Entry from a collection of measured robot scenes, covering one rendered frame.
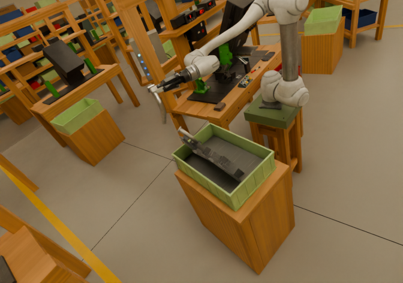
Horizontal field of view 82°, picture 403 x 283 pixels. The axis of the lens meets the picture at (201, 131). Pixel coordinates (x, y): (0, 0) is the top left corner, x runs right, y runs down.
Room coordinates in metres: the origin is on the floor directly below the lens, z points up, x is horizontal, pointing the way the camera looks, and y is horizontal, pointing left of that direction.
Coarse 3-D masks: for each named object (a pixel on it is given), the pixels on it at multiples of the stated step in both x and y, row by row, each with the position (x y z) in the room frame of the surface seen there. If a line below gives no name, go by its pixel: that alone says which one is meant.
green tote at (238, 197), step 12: (204, 132) 1.50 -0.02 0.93; (216, 132) 1.49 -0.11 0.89; (228, 132) 1.35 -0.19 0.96; (240, 144) 1.26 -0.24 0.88; (252, 144) 1.15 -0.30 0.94; (180, 156) 1.37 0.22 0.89; (264, 156) 1.08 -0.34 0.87; (180, 168) 1.33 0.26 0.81; (192, 168) 1.13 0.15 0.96; (264, 168) 0.96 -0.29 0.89; (204, 180) 1.03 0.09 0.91; (252, 180) 0.91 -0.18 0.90; (264, 180) 0.95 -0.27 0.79; (216, 192) 0.95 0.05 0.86; (240, 192) 0.85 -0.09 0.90; (252, 192) 0.89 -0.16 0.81; (228, 204) 0.86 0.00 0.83; (240, 204) 0.84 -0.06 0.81
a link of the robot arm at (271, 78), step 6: (270, 72) 1.54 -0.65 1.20; (276, 72) 1.52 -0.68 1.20; (264, 78) 1.52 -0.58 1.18; (270, 78) 1.48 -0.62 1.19; (276, 78) 1.47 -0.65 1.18; (264, 84) 1.50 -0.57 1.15; (270, 84) 1.46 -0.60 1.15; (276, 84) 1.44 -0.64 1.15; (264, 90) 1.50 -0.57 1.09; (270, 90) 1.45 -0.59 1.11; (264, 96) 1.51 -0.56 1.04; (270, 96) 1.45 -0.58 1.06; (270, 102) 1.48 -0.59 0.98
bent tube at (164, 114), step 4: (148, 88) 1.24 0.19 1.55; (156, 92) 1.23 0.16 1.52; (156, 96) 1.21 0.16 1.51; (156, 100) 1.19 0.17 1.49; (160, 100) 1.19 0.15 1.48; (160, 104) 1.18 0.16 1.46; (160, 108) 1.17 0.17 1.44; (164, 108) 1.18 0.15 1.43; (164, 112) 1.18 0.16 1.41; (164, 116) 1.19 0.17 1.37; (164, 120) 1.24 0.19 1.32
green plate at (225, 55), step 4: (224, 44) 2.27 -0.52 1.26; (220, 48) 2.31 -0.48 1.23; (224, 48) 2.27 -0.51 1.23; (228, 48) 2.24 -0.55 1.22; (220, 52) 2.31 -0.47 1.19; (224, 52) 2.27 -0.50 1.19; (228, 52) 2.23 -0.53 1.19; (220, 56) 2.30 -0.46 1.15; (224, 56) 2.26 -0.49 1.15; (228, 56) 2.23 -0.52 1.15; (232, 56) 2.28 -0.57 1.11; (220, 60) 2.30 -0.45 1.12; (224, 60) 2.26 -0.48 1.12; (228, 60) 2.22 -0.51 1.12; (220, 64) 2.30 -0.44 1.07; (224, 64) 2.26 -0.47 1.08
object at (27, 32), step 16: (0, 16) 7.66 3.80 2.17; (16, 16) 7.90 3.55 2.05; (16, 32) 7.78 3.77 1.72; (32, 32) 7.93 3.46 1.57; (0, 48) 7.28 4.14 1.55; (0, 64) 7.16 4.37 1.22; (32, 64) 7.64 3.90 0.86; (48, 64) 7.81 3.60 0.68; (0, 80) 7.35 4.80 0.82; (16, 80) 7.18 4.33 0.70; (32, 80) 7.78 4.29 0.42; (48, 80) 7.67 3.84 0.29; (0, 112) 6.59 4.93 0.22
